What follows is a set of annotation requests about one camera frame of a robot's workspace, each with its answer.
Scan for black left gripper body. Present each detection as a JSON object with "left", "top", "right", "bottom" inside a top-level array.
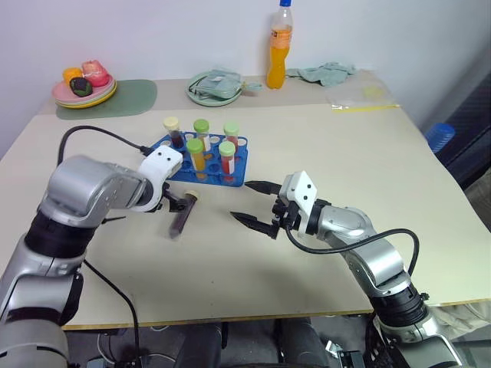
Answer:
[{"left": 160, "top": 182, "right": 173, "bottom": 211}]

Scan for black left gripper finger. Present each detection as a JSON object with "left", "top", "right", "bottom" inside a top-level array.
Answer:
[{"left": 169, "top": 192, "right": 190, "bottom": 212}]

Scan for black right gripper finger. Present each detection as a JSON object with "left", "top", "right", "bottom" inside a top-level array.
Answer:
[
  {"left": 244, "top": 180, "right": 284, "bottom": 197},
  {"left": 229, "top": 211, "right": 280, "bottom": 241}
]

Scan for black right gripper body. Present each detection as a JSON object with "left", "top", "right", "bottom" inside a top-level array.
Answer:
[{"left": 271, "top": 193, "right": 301, "bottom": 232}]

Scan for dark purple cream-capped test tube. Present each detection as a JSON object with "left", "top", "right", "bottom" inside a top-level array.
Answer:
[{"left": 168, "top": 189, "right": 201, "bottom": 241}]

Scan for blue test tube rack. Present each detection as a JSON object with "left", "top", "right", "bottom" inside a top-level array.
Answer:
[{"left": 151, "top": 133, "right": 251, "bottom": 189}]

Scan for green-capped orange test tube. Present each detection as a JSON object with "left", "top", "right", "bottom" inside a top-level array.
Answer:
[{"left": 186, "top": 138, "right": 209, "bottom": 182}]

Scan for green-capped pale red test tube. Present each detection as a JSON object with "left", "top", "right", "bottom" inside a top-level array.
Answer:
[{"left": 222, "top": 121, "right": 241, "bottom": 146}]

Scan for dark red cream-capped test tube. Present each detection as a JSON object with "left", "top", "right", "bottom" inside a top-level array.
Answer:
[{"left": 163, "top": 117, "right": 186, "bottom": 150}]

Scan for green-capped labelled test tube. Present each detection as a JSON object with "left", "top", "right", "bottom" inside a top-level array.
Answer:
[{"left": 193, "top": 119, "right": 213, "bottom": 153}]

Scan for light green plate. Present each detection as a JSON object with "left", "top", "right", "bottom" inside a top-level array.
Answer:
[{"left": 186, "top": 70, "right": 246, "bottom": 107}]

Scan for green placemat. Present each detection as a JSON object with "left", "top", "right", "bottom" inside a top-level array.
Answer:
[{"left": 55, "top": 78, "right": 159, "bottom": 121}]

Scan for pale green packet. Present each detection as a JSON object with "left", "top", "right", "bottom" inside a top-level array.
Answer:
[{"left": 196, "top": 67, "right": 264, "bottom": 100}]

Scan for yellow plate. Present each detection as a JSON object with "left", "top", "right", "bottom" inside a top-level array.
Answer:
[{"left": 54, "top": 79, "right": 118, "bottom": 110}]

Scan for crumpled green cloth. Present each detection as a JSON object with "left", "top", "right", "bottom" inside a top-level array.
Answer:
[{"left": 285, "top": 61, "right": 361, "bottom": 87}]

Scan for orange soda bottle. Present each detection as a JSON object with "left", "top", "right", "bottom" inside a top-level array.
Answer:
[{"left": 265, "top": 0, "right": 295, "bottom": 90}]

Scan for clear zip plastic bag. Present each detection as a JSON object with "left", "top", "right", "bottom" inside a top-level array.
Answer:
[{"left": 325, "top": 84, "right": 402, "bottom": 113}]

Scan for dark toy fruit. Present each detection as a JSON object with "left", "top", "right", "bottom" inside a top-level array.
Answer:
[{"left": 69, "top": 77, "right": 94, "bottom": 96}]

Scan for pink toy apple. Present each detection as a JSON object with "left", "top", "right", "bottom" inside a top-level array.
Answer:
[{"left": 81, "top": 58, "right": 111, "bottom": 87}]

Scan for pink plate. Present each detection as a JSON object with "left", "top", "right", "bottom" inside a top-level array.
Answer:
[{"left": 51, "top": 74, "right": 116, "bottom": 104}]

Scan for orange toy fruit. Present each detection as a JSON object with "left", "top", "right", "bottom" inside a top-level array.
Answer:
[{"left": 62, "top": 67, "right": 84, "bottom": 86}]

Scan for blue stacked cups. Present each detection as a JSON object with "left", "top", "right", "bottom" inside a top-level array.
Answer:
[{"left": 424, "top": 122, "right": 456, "bottom": 154}]

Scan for black case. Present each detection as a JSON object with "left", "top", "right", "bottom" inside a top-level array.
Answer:
[{"left": 436, "top": 71, "right": 491, "bottom": 189}]

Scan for white crumpled cloth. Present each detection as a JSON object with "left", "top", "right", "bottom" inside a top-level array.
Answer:
[{"left": 436, "top": 301, "right": 491, "bottom": 340}]

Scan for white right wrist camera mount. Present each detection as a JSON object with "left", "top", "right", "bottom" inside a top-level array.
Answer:
[{"left": 281, "top": 170, "right": 320, "bottom": 235}]

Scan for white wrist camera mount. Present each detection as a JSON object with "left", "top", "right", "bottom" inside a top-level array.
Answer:
[
  {"left": 132, "top": 147, "right": 184, "bottom": 212},
  {"left": 281, "top": 170, "right": 320, "bottom": 235}
]

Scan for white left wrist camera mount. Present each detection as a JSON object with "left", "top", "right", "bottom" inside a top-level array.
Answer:
[{"left": 132, "top": 147, "right": 184, "bottom": 212}]

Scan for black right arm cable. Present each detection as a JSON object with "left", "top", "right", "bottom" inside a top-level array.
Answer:
[{"left": 285, "top": 227, "right": 421, "bottom": 278}]

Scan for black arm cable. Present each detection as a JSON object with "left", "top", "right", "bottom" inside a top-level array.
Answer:
[
  {"left": 285, "top": 227, "right": 421, "bottom": 278},
  {"left": 57, "top": 125, "right": 155, "bottom": 166}
]

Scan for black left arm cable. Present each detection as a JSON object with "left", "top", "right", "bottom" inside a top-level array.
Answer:
[{"left": 57, "top": 125, "right": 155, "bottom": 166}]

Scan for long black hanging cable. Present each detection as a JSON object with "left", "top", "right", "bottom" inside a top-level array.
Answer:
[{"left": 81, "top": 259, "right": 141, "bottom": 368}]

